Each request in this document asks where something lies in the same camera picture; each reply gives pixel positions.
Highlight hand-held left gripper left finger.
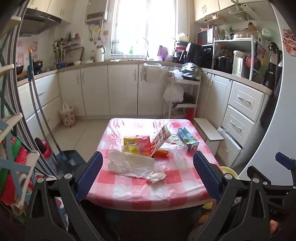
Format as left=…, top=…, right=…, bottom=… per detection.
left=25, top=151, right=104, bottom=241

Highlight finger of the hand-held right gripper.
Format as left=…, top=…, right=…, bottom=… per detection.
left=275, top=152, right=296, bottom=172
left=246, top=165, right=296, bottom=189

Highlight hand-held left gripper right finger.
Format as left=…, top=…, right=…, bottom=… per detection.
left=192, top=151, right=271, bottom=241

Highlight pale yellow waste bin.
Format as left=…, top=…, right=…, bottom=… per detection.
left=202, top=166, right=239, bottom=209

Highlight clear plastic wrapper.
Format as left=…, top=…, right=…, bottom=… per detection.
left=162, top=142, right=192, bottom=163

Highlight blue green drink carton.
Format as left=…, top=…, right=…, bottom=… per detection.
left=177, top=127, right=199, bottom=152

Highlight yellow snack packet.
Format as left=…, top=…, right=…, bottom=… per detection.
left=122, top=136, right=139, bottom=154

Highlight white green wrapper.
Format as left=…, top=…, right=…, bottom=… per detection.
left=166, top=136, right=184, bottom=147

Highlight white tissue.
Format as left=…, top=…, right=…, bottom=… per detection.
left=146, top=172, right=166, bottom=184

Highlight pink snack packet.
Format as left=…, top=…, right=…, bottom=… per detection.
left=136, top=136, right=151, bottom=156

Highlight red white cardboard box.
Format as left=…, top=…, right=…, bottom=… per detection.
left=150, top=124, right=171, bottom=158

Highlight person's right hand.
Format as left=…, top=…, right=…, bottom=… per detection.
left=269, top=220, right=284, bottom=235

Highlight dark blue dustpan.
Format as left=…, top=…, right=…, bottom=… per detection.
left=55, top=150, right=89, bottom=176

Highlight white cabinet drawer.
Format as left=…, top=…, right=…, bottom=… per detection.
left=217, top=127, right=243, bottom=161
left=228, top=81, right=266, bottom=123
left=222, top=105, right=257, bottom=146

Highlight white fridge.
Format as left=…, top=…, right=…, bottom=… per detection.
left=238, top=5, right=296, bottom=183

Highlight white wooden stool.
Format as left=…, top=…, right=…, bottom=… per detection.
left=193, top=118, right=224, bottom=158

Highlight dark hanging cloth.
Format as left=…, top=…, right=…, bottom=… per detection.
left=260, top=60, right=284, bottom=132

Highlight pink white checkered tablecloth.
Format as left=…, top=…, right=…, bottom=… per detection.
left=85, top=118, right=223, bottom=211

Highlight floral carrier bag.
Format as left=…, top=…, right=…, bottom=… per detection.
left=59, top=103, right=76, bottom=128

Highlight white shelf with colourful cloths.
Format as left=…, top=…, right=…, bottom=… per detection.
left=0, top=64, right=41, bottom=217

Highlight dark frying pan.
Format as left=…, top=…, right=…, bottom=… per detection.
left=176, top=92, right=196, bottom=105

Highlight white lower kitchen cabinets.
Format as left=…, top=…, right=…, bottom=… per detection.
left=17, top=64, right=232, bottom=139

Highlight large white plastic bag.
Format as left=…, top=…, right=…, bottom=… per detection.
left=163, top=83, right=184, bottom=102

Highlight white trolley rack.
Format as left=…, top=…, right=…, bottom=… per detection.
left=163, top=68, right=201, bottom=120

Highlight red pot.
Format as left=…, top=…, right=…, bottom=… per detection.
left=245, top=54, right=260, bottom=69

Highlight white water boiler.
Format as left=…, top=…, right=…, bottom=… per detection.
left=232, top=50, right=247, bottom=77

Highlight small white plastic bag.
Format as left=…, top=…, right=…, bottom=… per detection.
left=169, top=69, right=185, bottom=81

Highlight black blender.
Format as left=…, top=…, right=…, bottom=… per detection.
left=268, top=42, right=282, bottom=64

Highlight black plastic bag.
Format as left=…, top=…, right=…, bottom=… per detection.
left=180, top=62, right=201, bottom=81

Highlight black cooking pot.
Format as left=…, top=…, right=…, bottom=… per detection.
left=214, top=56, right=233, bottom=73

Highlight white thermos jug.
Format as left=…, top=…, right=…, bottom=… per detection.
left=96, top=45, right=105, bottom=62

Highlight white hanging door bin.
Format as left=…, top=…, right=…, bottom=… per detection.
left=141, top=62, right=166, bottom=81

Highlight red fridge sticker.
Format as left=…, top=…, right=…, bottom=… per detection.
left=282, top=28, right=296, bottom=56

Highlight black microwave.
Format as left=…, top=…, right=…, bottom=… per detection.
left=201, top=44, right=214, bottom=69

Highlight black air fryer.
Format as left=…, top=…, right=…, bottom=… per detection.
left=179, top=43, right=204, bottom=63

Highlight small pale green fan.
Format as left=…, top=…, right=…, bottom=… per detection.
left=261, top=27, right=273, bottom=40

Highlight white counter shelf rack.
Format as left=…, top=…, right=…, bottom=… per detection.
left=211, top=37, right=263, bottom=80

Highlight purple bag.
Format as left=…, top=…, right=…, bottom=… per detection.
left=157, top=45, right=169, bottom=59

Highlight sink faucet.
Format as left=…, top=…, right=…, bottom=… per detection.
left=136, top=37, right=149, bottom=59

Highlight small countertop oven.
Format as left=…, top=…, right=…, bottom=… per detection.
left=196, top=30, right=214, bottom=45

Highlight kitchen window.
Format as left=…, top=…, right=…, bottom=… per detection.
left=111, top=0, right=178, bottom=56

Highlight range hood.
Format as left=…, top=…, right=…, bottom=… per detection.
left=20, top=8, right=62, bottom=35

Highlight wall utensil rack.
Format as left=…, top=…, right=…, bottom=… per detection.
left=52, top=37, right=81, bottom=58

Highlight blue long-handled broom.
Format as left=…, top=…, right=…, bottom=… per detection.
left=27, top=47, right=70, bottom=169

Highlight white wire basket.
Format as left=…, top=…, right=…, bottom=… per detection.
left=229, top=0, right=257, bottom=20

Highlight wall water heater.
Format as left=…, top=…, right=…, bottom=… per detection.
left=85, top=0, right=109, bottom=24

